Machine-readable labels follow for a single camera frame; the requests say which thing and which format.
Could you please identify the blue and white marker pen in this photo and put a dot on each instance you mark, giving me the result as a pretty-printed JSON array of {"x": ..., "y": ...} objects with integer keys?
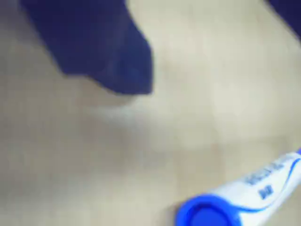
[{"x": 237, "y": 202}]

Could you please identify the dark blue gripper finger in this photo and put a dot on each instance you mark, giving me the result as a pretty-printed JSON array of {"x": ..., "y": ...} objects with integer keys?
[
  {"x": 291, "y": 11},
  {"x": 98, "y": 47}
]

